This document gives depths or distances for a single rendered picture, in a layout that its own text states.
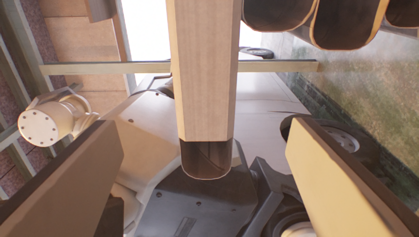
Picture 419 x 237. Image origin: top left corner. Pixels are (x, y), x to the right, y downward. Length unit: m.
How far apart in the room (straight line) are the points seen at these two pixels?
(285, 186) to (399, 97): 1.20
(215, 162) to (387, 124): 1.48
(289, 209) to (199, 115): 0.35
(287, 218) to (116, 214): 0.31
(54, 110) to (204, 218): 0.30
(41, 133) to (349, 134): 1.62
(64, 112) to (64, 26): 2.69
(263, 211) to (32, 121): 0.42
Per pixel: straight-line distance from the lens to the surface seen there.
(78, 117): 0.45
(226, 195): 0.35
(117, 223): 0.28
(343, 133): 1.71
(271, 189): 0.41
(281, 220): 0.47
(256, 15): 0.23
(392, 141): 1.62
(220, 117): 0.15
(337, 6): 0.22
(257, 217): 0.44
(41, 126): 0.43
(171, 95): 0.67
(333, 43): 0.18
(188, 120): 0.16
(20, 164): 2.78
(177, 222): 0.37
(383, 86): 1.67
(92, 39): 2.98
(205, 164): 0.22
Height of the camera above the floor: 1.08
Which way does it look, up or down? level
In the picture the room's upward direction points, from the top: 91 degrees counter-clockwise
